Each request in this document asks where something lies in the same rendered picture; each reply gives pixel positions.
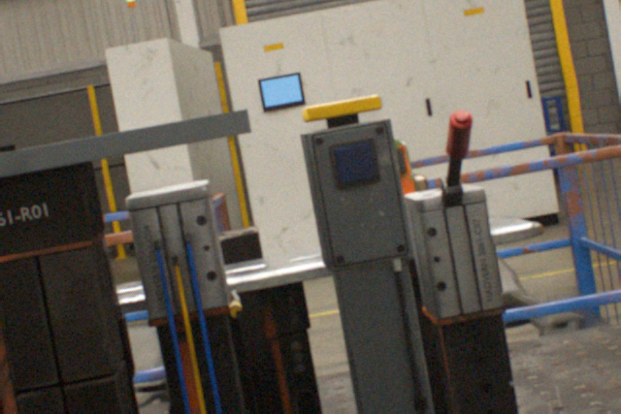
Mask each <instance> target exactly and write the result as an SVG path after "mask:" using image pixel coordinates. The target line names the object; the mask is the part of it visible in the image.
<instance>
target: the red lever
mask: <svg viewBox="0 0 621 414"><path fill-rule="evenodd" d="M473 123H474V120H473V117H472V115H471V114H470V112H469V111H465V110H456V111H454V112H453V113H452V115H451V116H450V117H449V125H448V133H447V142H446V149H445V151H446V153H447V154H448V155H449V160H448V168H447V175H446V177H443V178H442V179H441V185H440V193H441V198H442V201H443V205H444V206H445V207H447V206H452V205H458V204H461V203H462V198H463V187H462V183H461V180H460V174H461V167H462V159H463V158H465V157H466V156H468V154H469V149H470V141H471V135H472V129H473Z"/></svg>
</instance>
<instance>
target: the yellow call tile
mask: <svg viewBox="0 0 621 414"><path fill-rule="evenodd" d="M381 108H382V103H381V97H380V96H379V95H373V96H366V97H361V98H355V99H349V100H344V101H339V102H334V103H328V104H322V105H316V106H310V107H306V108H304V109H302V114H303V120H304V122H306V123H309V122H315V121H319V120H326V119H327V122H328V128H329V129H332V128H338V127H344V126H348V125H354V124H359V119H358V112H364V111H375V110H380V109H381Z"/></svg>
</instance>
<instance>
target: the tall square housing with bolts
mask: <svg viewBox="0 0 621 414"><path fill-rule="evenodd" d="M211 192H212V191H211V186H210V183H209V181H208V180H201V181H196V182H190V183H185V184H180V185H173V186H168V187H162V188H156V189H151V190H147V191H141V192H137V193H135V194H133V195H131V196H129V197H128V198H126V205H127V210H128V212H129V218H130V224H131V229H132V234H133V240H134V244H135V249H136V255H137V260H138V265H139V272H140V277H141V281H142V287H143V292H144V297H145V303H146V308H147V318H148V319H147V322H148V327H149V328H153V327H155V329H156V333H157V338H158V343H159V349H160V354H161V359H162V365H163V366H164V369H165V374H166V380H167V386H168V391H169V397H170V402H171V406H172V412H173V414H250V410H245V402H244V396H243V391H242V385H241V380H240V374H239V369H238V363H237V358H236V353H235V347H234V342H233V337H232V332H231V326H230V321H229V314H228V312H230V305H231V293H230V292H229V286H228V281H227V275H226V270H225V264H223V259H222V253H221V248H220V242H219V237H218V232H217V227H216V222H215V215H214V210H213V204H212V194H211Z"/></svg>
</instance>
